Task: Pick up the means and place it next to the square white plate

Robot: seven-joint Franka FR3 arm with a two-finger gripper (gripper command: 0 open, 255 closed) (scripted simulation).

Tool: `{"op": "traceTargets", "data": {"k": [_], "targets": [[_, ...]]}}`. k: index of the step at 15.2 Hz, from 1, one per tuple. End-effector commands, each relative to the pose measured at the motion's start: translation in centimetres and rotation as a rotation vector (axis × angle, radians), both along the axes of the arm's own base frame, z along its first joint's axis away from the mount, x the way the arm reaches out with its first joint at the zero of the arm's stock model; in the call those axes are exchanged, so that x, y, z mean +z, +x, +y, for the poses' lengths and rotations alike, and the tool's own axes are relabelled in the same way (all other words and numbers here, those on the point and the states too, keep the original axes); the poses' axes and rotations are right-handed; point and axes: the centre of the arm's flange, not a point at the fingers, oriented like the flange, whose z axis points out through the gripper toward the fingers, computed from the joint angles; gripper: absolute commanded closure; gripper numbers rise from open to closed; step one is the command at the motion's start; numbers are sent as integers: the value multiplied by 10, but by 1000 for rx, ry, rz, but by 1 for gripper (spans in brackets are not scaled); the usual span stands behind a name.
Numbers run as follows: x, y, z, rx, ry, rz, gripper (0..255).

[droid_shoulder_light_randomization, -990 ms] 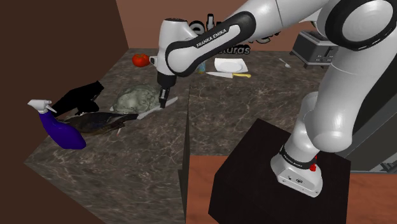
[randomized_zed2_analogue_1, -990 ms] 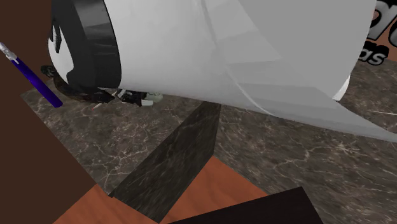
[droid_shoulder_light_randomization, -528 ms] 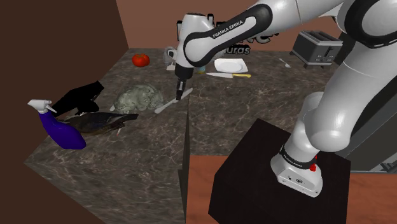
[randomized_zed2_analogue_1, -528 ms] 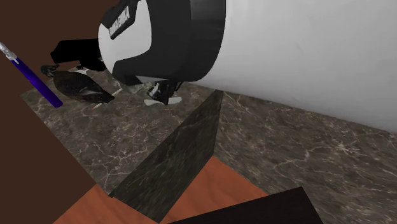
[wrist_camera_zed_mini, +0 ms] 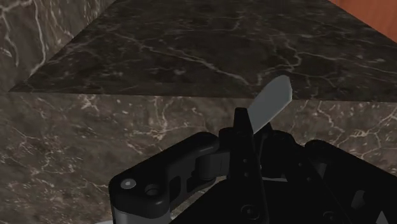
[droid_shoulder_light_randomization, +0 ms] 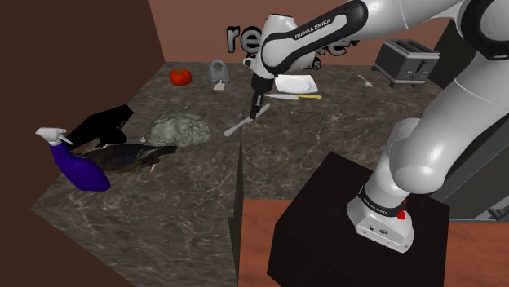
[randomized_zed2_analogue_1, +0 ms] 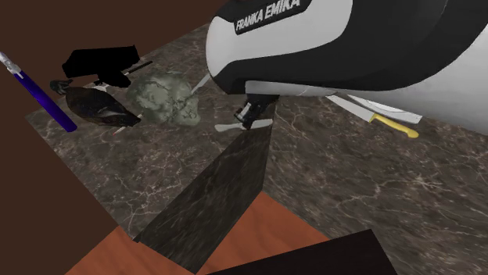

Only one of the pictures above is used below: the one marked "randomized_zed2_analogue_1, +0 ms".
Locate dark duck figure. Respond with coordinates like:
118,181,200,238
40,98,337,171
49,78,142,128

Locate black blocky object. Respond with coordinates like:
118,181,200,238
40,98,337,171
61,44,142,89

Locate thin grey blade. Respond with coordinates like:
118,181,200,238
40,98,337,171
190,73,212,95

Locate red-tipped white pencil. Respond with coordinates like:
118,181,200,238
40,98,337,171
112,112,145,137

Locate thin black and white stick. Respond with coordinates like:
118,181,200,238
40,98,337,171
123,60,154,77

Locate white-handled knife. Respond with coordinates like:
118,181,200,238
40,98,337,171
347,95,423,125

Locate yellow-handled knife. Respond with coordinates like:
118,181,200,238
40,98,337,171
325,95,420,139

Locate grey-green skull figure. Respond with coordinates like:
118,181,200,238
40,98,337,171
126,71,203,127

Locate blue pen with white tip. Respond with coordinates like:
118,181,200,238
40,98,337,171
0,51,78,134

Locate white flat utensil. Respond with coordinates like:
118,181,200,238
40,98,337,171
213,118,275,134

